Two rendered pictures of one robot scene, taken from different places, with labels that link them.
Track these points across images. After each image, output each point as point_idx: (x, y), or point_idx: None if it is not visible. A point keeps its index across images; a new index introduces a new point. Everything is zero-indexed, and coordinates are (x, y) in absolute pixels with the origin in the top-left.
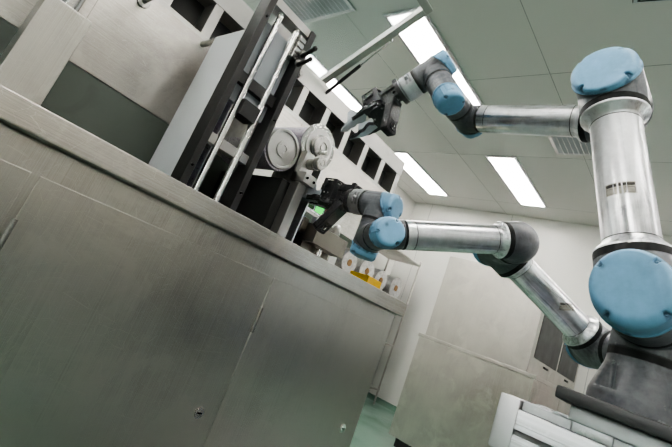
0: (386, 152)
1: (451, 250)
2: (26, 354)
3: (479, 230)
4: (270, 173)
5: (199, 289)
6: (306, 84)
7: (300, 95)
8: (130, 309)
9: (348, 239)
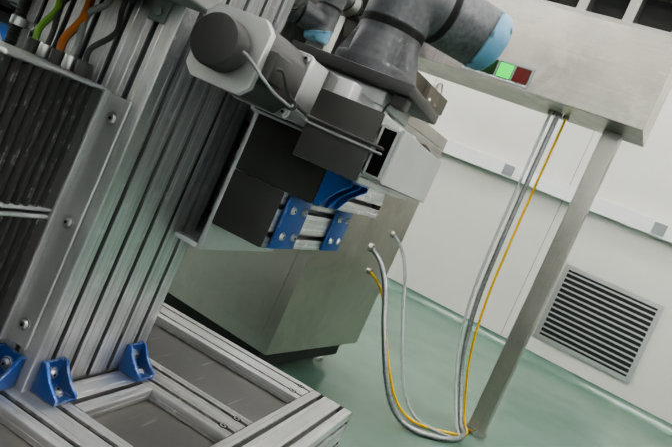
0: None
1: None
2: None
3: None
4: (427, 44)
5: None
6: None
7: None
8: None
9: (580, 111)
